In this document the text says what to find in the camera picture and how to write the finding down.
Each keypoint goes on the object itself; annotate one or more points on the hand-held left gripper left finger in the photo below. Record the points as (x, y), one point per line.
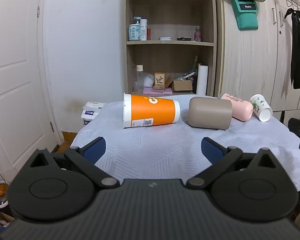
(96, 148)

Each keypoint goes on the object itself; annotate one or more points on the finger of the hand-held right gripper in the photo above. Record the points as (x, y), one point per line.
(296, 125)

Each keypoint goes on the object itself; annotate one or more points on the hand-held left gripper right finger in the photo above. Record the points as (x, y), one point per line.
(211, 148)

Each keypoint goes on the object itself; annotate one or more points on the orange paper cup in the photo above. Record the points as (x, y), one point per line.
(152, 111)

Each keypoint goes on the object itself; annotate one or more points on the taupe plastic cup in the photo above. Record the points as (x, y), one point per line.
(210, 112)

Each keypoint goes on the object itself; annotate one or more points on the white floral paper cup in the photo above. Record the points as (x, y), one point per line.
(261, 107)

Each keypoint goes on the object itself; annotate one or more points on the pink plastic cup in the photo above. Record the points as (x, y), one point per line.
(237, 108)

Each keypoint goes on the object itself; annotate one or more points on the small white cup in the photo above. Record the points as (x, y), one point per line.
(149, 80)

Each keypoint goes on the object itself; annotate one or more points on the blue white tissue pack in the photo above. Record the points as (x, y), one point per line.
(90, 116)

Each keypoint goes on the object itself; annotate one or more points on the pale patterned tablecloth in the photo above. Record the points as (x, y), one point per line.
(152, 152)

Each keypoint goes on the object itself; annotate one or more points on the white paper roll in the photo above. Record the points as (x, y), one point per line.
(202, 80)

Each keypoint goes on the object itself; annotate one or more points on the small cardboard box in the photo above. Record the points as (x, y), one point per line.
(182, 85)

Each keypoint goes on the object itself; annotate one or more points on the light wood wardrobe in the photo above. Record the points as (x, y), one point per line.
(265, 62)

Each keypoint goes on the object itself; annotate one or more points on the pink flat box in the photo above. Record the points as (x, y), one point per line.
(156, 91)

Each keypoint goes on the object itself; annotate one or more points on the clear bottle cream cap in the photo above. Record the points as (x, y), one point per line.
(137, 78)

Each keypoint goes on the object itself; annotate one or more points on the black ribbon bow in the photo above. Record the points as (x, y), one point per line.
(296, 42)

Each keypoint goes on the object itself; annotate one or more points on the floral print box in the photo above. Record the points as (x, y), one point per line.
(160, 80)

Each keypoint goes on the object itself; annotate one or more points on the wooden shelf unit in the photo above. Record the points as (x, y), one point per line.
(170, 55)

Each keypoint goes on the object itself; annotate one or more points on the white panel door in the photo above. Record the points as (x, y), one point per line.
(15, 80)

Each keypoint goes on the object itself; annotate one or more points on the black flat case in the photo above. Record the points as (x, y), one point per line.
(184, 39)

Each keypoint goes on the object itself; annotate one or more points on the pink glass bottle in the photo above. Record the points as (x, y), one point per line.
(198, 35)

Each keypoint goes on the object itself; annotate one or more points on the teal fabric pouch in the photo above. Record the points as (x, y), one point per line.
(245, 17)

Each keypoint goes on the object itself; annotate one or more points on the white flat case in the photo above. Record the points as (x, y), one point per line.
(163, 38)

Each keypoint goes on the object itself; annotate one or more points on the teal pump jar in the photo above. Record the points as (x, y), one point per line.
(133, 31)

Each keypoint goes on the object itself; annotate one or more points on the white tube bottle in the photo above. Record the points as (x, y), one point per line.
(143, 30)

